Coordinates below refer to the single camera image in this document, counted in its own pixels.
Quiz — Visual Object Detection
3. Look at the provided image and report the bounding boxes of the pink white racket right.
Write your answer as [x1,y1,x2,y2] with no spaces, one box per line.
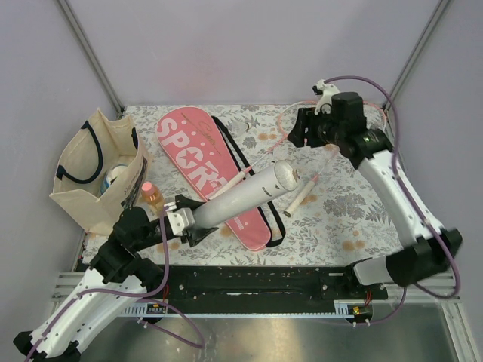
[283,101,389,217]

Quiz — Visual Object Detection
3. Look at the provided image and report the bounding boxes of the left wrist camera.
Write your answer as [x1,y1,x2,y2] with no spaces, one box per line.
[164,202,195,230]

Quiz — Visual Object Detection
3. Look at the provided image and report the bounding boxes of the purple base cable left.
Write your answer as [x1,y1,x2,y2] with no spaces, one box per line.
[135,297,211,348]

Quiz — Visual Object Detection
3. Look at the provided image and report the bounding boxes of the white shuttlecock at back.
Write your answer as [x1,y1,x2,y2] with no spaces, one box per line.
[231,121,251,137]

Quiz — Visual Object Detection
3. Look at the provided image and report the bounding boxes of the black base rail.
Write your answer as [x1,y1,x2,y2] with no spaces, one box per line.
[157,265,388,315]

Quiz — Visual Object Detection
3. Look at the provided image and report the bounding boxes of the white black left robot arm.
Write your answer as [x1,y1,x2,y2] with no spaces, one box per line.
[14,195,222,361]

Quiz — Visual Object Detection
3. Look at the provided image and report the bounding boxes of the cream canvas tote bag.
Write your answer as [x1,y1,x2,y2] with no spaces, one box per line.
[50,110,152,235]

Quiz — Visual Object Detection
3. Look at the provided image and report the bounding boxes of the pink racket cover bag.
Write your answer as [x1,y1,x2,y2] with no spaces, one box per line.
[156,106,286,251]

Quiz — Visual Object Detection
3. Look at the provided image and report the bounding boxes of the white shuttlecock tube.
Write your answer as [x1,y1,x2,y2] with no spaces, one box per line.
[192,161,297,229]

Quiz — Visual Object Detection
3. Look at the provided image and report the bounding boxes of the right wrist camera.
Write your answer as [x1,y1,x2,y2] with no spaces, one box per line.
[312,79,340,115]

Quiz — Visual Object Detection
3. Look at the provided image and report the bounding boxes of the white blue item in tote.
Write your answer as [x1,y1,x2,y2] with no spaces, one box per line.
[100,164,128,195]

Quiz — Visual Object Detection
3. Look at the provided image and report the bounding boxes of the pink racket on cover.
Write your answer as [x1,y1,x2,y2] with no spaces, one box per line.
[207,100,321,204]

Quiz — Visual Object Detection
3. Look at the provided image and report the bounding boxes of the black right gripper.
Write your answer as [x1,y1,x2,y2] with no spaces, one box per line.
[287,106,345,149]

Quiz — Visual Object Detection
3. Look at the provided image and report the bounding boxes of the peach drink bottle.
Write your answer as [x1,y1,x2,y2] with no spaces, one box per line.
[141,182,165,217]

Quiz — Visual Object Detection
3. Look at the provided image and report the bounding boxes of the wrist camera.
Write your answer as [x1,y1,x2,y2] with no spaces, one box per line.
[164,202,195,230]
[312,79,340,115]

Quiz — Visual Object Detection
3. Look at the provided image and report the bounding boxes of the floral table mat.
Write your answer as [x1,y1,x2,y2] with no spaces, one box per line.
[81,103,420,268]

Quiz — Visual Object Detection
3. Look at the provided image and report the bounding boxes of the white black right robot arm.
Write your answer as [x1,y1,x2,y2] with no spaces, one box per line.
[288,92,463,299]

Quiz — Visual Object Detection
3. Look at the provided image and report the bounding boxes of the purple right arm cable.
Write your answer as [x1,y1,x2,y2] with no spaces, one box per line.
[326,75,461,299]

